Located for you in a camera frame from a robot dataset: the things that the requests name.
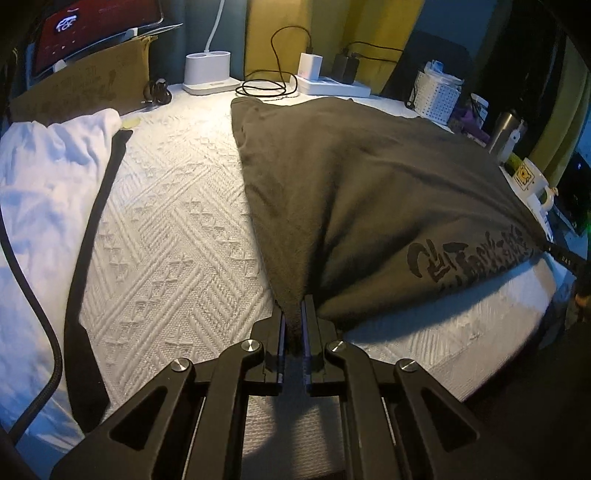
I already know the dark grey printed t-shirt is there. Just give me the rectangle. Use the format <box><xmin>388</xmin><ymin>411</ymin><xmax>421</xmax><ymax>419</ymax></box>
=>
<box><xmin>230</xmin><ymin>98</ymin><xmax>546</xmax><ymax>330</ymax></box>

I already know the gloved right hand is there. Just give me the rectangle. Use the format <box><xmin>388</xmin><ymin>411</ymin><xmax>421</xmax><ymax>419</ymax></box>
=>
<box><xmin>573</xmin><ymin>278</ymin><xmax>591</xmax><ymax>316</ymax></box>

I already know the white mug with yellow print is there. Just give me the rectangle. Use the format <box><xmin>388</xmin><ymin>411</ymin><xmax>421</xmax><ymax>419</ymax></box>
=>
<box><xmin>512</xmin><ymin>158</ymin><xmax>557</xmax><ymax>212</ymax></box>

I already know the stainless steel tumbler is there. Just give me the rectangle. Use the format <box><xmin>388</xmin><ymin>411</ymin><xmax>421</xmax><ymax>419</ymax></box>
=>
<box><xmin>487</xmin><ymin>111</ymin><xmax>527</xmax><ymax>165</ymax></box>

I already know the white perforated basket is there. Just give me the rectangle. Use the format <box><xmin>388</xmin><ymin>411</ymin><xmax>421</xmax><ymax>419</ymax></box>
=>
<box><xmin>410</xmin><ymin>60</ymin><xmax>464</xmax><ymax>125</ymax></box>

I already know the white power strip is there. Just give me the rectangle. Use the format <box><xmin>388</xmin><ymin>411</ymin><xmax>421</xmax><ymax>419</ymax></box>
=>
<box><xmin>295</xmin><ymin>76</ymin><xmax>372</xmax><ymax>98</ymax></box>

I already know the white folded garment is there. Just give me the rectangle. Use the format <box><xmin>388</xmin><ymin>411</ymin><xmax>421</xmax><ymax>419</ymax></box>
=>
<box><xmin>0</xmin><ymin>108</ymin><xmax>123</xmax><ymax>462</ymax></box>

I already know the black charger adapter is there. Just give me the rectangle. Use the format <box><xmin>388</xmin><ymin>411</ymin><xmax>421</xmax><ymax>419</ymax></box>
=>
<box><xmin>329</xmin><ymin>53</ymin><xmax>360</xmax><ymax>85</ymax></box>

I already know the white desk lamp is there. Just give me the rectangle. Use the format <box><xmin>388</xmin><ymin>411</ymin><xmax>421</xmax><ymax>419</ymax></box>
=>
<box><xmin>182</xmin><ymin>0</ymin><xmax>240</xmax><ymax>96</ymax></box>

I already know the white charger adapter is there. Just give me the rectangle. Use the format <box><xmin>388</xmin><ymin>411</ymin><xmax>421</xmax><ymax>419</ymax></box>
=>
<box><xmin>297</xmin><ymin>52</ymin><xmax>322</xmax><ymax>82</ymax></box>

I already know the yellow curtain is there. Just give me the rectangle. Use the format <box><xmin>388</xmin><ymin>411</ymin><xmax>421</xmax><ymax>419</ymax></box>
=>
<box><xmin>245</xmin><ymin>1</ymin><xmax>590</xmax><ymax>183</ymax></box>

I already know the brown cardboard box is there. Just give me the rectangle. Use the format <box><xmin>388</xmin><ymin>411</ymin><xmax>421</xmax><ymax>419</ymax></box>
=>
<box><xmin>10</xmin><ymin>36</ymin><xmax>155</xmax><ymax>125</ymax></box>

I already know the tablet with red screen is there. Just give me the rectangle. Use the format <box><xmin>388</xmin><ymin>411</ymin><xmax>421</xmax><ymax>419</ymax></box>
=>
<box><xmin>31</xmin><ymin>0</ymin><xmax>163</xmax><ymax>77</ymax></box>

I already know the black strap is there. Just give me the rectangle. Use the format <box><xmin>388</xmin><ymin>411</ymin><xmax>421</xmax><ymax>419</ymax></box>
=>
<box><xmin>63</xmin><ymin>128</ymin><xmax>134</xmax><ymax>434</ymax></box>

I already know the black braided cable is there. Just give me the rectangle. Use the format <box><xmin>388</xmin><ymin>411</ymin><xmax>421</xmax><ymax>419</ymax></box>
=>
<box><xmin>0</xmin><ymin>207</ymin><xmax>63</xmax><ymax>446</ymax></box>

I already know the black coiled charging cable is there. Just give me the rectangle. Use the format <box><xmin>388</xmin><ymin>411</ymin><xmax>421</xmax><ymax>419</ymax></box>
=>
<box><xmin>234</xmin><ymin>25</ymin><xmax>316</xmax><ymax>100</ymax></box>

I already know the small black cable bundle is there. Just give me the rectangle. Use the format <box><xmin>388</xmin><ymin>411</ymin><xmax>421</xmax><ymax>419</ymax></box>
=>
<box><xmin>141</xmin><ymin>77</ymin><xmax>174</xmax><ymax>106</ymax></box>

